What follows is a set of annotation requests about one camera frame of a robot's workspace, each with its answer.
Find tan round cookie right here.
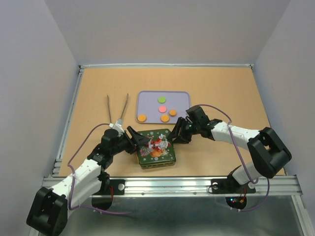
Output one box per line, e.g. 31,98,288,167
169,110,177,117

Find tan round cookie bottom-middle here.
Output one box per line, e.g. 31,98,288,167
160,114,170,122

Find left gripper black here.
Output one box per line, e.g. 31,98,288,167
111,126,150,155

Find gold tin lid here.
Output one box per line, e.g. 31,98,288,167
137,129,176,164

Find metal tongs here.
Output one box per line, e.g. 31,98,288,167
105,93,129,123

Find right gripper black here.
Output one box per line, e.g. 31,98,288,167
166,117,200,144

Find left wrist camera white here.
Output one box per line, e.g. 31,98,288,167
109,122,124,136

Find tan round cookie bottom-left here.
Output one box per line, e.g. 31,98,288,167
137,114,147,122

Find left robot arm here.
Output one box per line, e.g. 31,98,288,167
26,126,150,236

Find gold cookie tin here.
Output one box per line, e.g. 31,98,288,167
139,161,176,169

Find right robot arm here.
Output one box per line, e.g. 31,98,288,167
168,105,292,192

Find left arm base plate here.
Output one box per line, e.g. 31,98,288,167
91,178,126,196

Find pink round cookie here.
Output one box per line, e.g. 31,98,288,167
158,106,167,113

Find aluminium frame rail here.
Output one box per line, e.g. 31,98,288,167
39,175,304,198

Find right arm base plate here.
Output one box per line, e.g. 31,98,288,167
209,178,256,194

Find lavender plastic tray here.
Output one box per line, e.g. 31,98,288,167
136,90,190,124

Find green round cookie right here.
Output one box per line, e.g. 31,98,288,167
158,96,166,104

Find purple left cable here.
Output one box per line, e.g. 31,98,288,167
67,122,132,215

